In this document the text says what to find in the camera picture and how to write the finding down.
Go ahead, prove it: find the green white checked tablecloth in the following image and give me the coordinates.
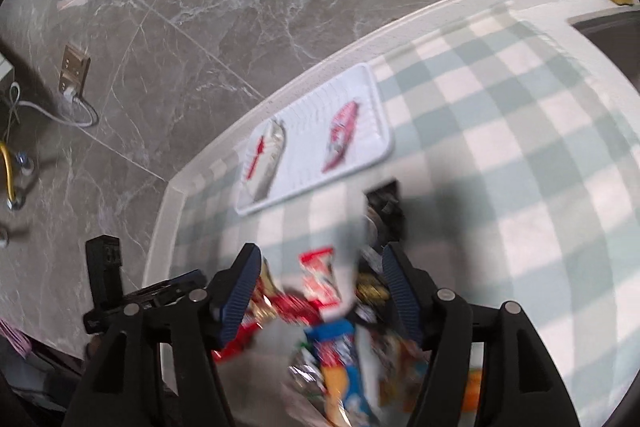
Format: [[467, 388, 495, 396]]
[[170, 14, 640, 427]]

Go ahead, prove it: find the white power cable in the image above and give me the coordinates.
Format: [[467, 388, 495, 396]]
[[0, 82, 100, 128]]

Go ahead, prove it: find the steel sink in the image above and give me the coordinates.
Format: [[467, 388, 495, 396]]
[[567, 9, 640, 75]]

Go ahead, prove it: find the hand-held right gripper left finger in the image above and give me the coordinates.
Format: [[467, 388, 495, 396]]
[[62, 243, 263, 427]]

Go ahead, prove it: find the white red striped snack packet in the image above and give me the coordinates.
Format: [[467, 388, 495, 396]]
[[241, 118, 287, 204]]

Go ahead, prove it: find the gold red snack packet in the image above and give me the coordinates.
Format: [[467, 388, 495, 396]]
[[252, 257, 286, 323]]

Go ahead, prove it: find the dark gold snack packet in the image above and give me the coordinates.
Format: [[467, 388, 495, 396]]
[[356, 274, 391, 306]]

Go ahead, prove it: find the pile of snack packets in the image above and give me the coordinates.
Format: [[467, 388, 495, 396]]
[[235, 207, 373, 427]]

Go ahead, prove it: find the brass wall socket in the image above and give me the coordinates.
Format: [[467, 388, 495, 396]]
[[57, 45, 92, 100]]

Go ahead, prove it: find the yellow hose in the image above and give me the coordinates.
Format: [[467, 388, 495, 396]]
[[0, 142, 16, 208]]

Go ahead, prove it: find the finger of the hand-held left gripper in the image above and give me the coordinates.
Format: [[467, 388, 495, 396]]
[[142, 269, 208, 304]]

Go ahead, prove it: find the pink striped cloth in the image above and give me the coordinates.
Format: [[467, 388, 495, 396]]
[[0, 319, 33, 358]]

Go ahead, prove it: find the pink snack packet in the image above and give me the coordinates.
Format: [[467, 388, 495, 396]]
[[321, 101, 361, 172]]

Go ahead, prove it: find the blue orange snack packet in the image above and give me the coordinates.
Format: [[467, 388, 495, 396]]
[[302, 319, 381, 427]]

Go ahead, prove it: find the white plastic tray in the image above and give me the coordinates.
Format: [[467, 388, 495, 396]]
[[235, 63, 396, 216]]

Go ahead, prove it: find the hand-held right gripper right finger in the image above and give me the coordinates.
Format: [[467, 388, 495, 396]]
[[381, 242, 583, 427]]

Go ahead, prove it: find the green silver snack packet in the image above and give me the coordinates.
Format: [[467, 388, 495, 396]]
[[287, 342, 326, 403]]

